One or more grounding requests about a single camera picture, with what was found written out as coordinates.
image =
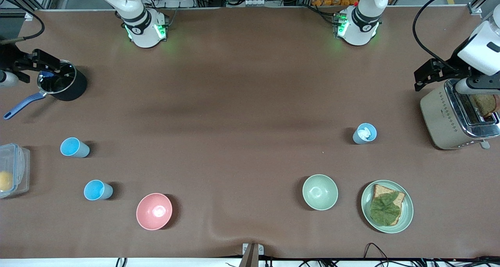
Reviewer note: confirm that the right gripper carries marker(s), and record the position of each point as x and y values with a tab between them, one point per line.
8	59

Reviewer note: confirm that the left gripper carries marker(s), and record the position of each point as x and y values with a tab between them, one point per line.
452	65

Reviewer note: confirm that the blue plastic cup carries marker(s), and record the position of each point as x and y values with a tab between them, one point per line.
74	147
97	190
361	138

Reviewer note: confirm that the beige chrome toaster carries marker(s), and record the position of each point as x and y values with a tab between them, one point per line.
437	118

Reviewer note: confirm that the brown toast slice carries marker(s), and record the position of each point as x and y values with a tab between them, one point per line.
486	105

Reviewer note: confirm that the white crumpled paper piece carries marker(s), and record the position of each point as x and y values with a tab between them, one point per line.
365	133

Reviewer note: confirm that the clear plastic food container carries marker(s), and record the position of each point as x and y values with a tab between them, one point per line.
17	169

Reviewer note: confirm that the yellow food item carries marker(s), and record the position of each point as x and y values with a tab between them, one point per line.
4	180

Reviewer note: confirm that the brown bread slice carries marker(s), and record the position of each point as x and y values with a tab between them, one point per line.
399	198

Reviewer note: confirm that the pale green plate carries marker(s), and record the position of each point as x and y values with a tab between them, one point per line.
406	212

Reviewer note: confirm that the green lettuce leaf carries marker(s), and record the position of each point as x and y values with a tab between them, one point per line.
384	210

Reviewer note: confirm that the pale green bowl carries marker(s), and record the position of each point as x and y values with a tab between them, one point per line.
320	192

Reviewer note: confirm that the pink bowl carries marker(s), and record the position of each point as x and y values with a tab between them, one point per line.
154	211

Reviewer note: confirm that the brown table cover mat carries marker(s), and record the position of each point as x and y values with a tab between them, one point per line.
250	161

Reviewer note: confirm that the aluminium frame profile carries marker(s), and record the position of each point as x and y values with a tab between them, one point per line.
482	1

